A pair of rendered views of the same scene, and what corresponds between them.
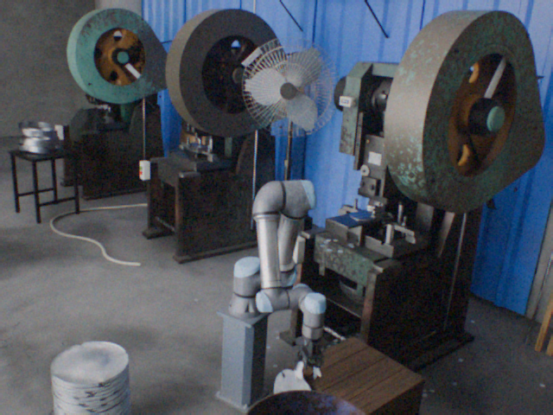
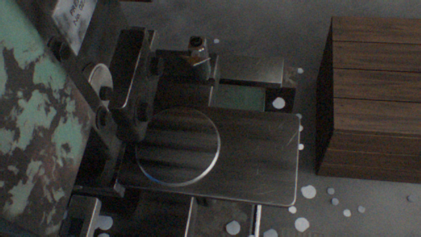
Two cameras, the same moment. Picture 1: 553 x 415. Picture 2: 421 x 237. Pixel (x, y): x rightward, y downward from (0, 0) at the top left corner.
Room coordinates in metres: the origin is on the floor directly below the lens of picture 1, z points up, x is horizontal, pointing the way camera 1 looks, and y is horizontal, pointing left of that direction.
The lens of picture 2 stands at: (2.55, -0.18, 1.32)
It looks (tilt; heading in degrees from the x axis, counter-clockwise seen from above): 62 degrees down; 239
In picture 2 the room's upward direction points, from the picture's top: 11 degrees counter-clockwise
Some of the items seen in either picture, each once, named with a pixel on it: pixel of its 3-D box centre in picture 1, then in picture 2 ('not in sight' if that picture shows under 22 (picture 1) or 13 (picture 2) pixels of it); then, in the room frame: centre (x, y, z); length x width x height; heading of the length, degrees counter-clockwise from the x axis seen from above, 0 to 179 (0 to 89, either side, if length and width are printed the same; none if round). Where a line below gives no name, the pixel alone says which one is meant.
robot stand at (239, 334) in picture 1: (244, 354); not in sight; (2.06, 0.09, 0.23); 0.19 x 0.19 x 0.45; 59
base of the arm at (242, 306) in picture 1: (246, 299); not in sight; (2.06, 0.09, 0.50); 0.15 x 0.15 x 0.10
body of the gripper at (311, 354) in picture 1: (311, 349); not in sight; (1.70, -0.17, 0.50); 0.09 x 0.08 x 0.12; 19
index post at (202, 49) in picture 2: (390, 233); (199, 57); (2.32, -0.55, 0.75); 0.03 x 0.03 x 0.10; 40
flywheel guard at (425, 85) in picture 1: (469, 111); not in sight; (2.35, -0.83, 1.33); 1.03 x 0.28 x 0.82; 130
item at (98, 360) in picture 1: (90, 362); not in sight; (1.77, 0.68, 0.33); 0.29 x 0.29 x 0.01
